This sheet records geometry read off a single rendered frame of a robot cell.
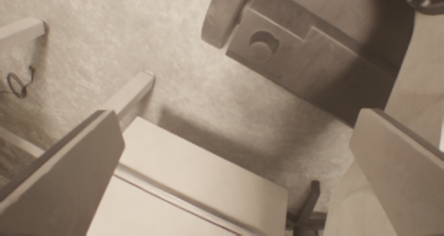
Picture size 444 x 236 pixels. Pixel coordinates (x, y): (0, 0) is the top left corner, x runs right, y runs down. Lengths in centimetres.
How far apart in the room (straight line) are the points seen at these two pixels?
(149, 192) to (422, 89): 52
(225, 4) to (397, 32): 29
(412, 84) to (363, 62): 19
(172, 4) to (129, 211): 53
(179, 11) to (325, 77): 43
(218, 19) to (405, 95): 30
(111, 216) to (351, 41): 57
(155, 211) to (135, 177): 9
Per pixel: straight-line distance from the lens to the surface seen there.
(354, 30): 44
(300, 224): 112
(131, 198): 55
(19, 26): 99
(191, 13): 65
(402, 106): 25
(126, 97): 70
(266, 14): 38
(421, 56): 28
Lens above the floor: 58
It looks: 47 degrees down
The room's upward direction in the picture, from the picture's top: 156 degrees counter-clockwise
